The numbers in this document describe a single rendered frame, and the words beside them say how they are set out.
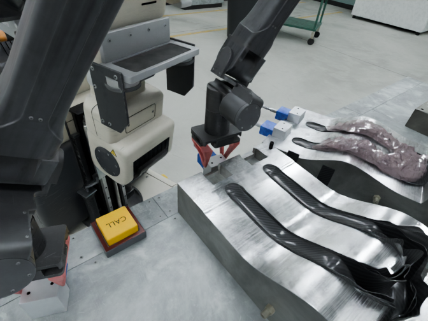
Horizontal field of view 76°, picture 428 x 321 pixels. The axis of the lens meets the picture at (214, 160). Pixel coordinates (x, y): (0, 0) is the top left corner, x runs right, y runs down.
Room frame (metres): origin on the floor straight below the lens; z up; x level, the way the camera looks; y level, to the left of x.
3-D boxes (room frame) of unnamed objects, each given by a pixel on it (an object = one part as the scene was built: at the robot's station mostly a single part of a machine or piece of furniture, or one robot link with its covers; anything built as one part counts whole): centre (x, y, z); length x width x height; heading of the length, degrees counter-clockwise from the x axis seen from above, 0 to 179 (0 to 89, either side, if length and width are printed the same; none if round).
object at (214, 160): (0.55, 0.02, 0.83); 0.13 x 0.05 x 0.05; 34
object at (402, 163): (0.59, -0.40, 0.90); 0.26 x 0.18 x 0.08; 59
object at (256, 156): (0.50, -0.09, 0.87); 0.05 x 0.05 x 0.04; 42
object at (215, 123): (0.52, 0.00, 0.95); 0.10 x 0.07 x 0.07; 125
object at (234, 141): (0.53, -0.01, 0.88); 0.07 x 0.07 x 0.09; 34
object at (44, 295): (0.22, 0.25, 0.83); 0.13 x 0.05 x 0.05; 19
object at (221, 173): (0.43, -0.01, 0.87); 0.05 x 0.05 x 0.04; 42
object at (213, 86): (0.52, 0.00, 1.02); 0.07 x 0.06 x 0.07; 37
